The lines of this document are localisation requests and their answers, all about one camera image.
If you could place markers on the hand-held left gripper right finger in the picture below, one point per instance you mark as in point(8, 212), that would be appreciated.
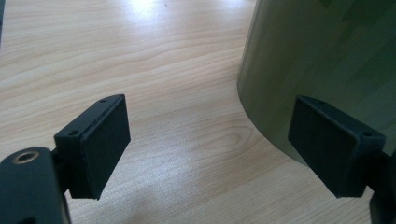
point(330, 146)

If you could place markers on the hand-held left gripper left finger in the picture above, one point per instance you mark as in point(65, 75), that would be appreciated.
point(93, 146)

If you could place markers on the green round trash bin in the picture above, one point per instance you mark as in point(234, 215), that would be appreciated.
point(311, 46)

